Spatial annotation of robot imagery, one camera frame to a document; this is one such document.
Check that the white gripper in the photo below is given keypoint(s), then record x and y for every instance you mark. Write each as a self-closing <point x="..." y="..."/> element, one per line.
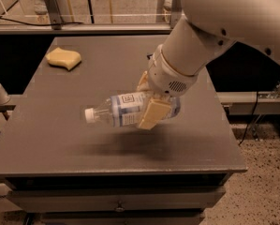
<point x="167" y="76"/>

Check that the blue label plastic bottle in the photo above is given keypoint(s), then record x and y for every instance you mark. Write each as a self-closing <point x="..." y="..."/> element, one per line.
<point x="126" y="109"/>

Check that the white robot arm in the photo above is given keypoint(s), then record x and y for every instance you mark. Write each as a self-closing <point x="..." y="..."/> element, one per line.
<point x="207" y="30"/>

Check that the yellow sponge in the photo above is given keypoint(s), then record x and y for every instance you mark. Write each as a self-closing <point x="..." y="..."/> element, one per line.
<point x="63" y="58"/>

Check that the metal railing frame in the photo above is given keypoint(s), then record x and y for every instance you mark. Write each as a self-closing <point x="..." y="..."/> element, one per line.
<point x="88" y="17"/>

